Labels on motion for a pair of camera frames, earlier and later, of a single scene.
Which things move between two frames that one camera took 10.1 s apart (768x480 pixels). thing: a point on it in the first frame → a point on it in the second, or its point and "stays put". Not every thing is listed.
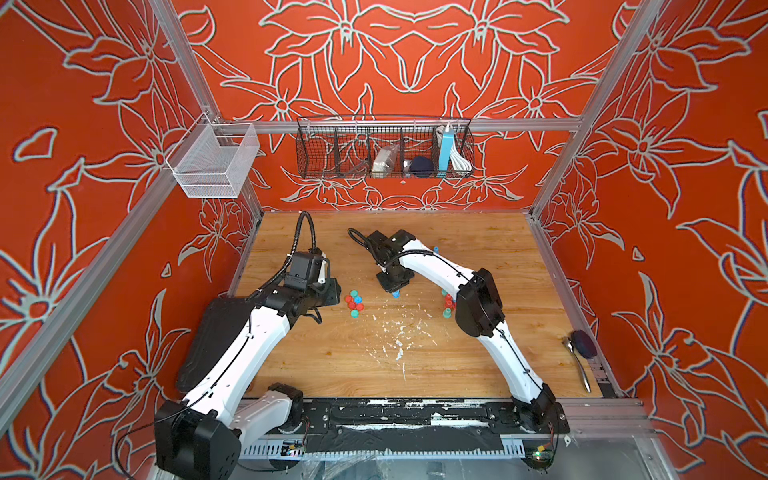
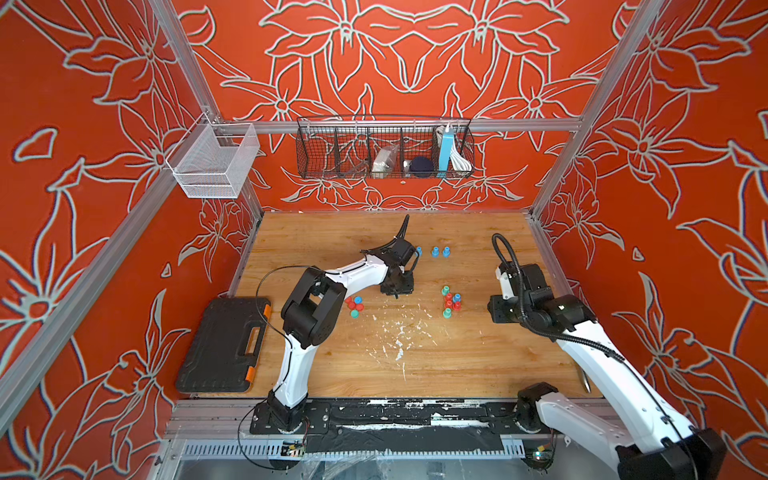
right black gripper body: [392, 280] → [508, 310]
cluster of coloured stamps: [449, 304] stays put
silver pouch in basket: [384, 161] stays put
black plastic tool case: [219, 324] stays put
